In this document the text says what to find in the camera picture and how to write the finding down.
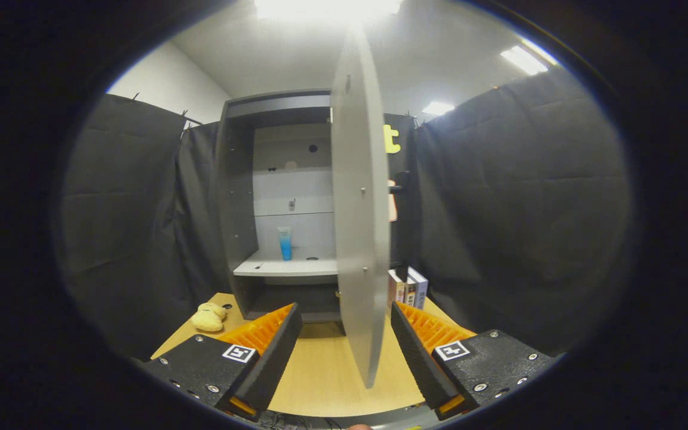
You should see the yellow plush toy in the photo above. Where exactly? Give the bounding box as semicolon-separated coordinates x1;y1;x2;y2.
191;302;228;333

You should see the long ceiling light panel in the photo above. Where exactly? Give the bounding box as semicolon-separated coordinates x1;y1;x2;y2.
500;38;558;76

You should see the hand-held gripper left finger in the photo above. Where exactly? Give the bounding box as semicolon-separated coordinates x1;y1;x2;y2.
140;302;304;422

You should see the dark grey cabinet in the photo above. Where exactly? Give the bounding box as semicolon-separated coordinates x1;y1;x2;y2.
215;89;417;324

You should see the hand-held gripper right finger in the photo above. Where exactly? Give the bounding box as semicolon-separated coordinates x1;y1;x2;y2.
391;302;555;421

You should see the large ceiling light panel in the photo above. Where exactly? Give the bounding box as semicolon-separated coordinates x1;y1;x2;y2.
253;0;406;26

